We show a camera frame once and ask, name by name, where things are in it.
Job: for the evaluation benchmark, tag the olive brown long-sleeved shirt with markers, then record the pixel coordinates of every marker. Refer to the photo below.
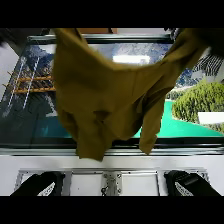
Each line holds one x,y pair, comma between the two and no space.
106,100

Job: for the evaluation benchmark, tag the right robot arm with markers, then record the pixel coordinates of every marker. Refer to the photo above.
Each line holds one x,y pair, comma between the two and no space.
190,185

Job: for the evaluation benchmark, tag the black and white striped garment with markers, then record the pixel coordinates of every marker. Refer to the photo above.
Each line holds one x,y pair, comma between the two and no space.
210,65

